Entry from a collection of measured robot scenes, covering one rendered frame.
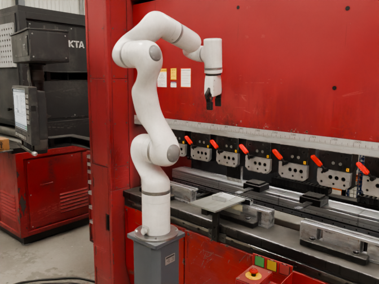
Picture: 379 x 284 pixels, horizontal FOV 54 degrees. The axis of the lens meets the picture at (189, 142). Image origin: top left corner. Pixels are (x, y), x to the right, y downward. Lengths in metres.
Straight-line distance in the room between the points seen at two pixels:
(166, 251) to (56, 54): 1.45
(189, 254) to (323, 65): 1.31
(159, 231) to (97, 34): 1.49
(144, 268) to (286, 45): 1.20
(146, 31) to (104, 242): 1.76
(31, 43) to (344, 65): 1.74
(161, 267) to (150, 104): 0.67
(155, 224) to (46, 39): 1.41
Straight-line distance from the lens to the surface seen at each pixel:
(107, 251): 2.82
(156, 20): 1.47
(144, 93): 1.41
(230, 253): 2.09
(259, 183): 2.28
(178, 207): 2.30
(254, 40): 1.96
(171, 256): 1.62
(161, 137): 1.43
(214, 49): 1.72
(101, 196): 2.71
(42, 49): 2.47
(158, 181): 1.51
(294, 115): 1.83
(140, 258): 1.63
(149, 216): 1.55
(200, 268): 2.29
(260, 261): 1.85
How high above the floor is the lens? 1.65
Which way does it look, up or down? 10 degrees down
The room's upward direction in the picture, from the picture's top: 1 degrees clockwise
